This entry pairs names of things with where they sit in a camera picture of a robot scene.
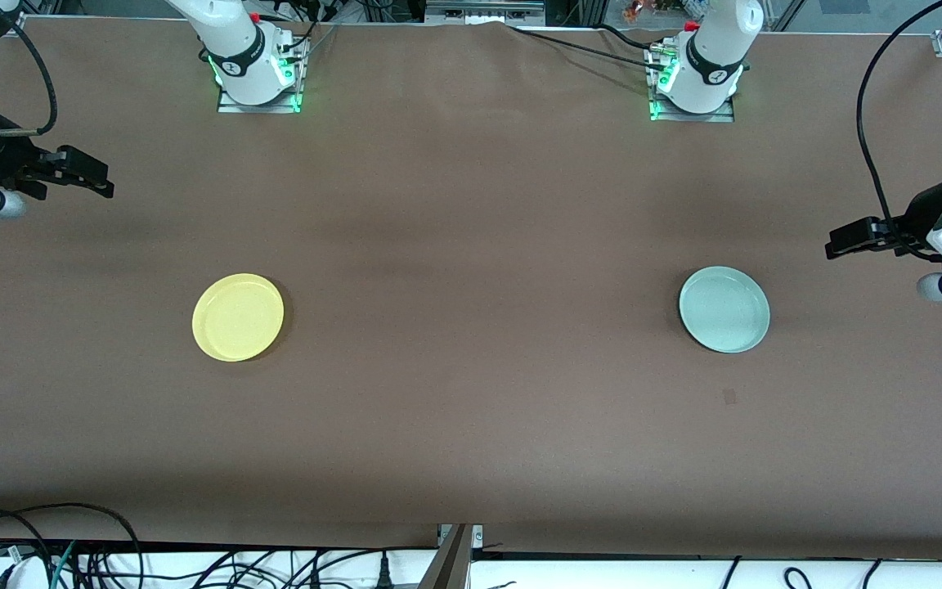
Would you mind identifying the pale green round plate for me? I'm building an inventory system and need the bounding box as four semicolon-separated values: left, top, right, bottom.
679;266;771;354

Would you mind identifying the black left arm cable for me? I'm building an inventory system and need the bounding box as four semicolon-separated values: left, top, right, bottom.
856;0;942;263

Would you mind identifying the long black base cable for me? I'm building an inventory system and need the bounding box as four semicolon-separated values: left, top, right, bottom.
506;23;670;73

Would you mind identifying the aluminium frame post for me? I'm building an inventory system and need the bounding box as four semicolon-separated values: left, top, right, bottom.
418;524;485;589

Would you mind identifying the brown table cover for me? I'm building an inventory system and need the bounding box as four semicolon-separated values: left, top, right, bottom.
0;16;942;562

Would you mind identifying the yellow round plate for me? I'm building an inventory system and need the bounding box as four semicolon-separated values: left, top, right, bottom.
192;273;285;362

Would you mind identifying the short black base cable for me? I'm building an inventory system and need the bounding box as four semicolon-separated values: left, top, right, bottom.
598;23;668;53

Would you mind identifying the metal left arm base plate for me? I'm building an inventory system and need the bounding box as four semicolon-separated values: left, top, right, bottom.
648;45;736;124

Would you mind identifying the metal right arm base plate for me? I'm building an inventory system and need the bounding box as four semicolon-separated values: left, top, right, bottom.
217;39;303;115

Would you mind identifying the black looped floor cable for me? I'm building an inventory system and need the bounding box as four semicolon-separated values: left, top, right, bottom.
0;502;146;589

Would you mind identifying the green cable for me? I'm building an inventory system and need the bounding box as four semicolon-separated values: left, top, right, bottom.
49;540;79;589

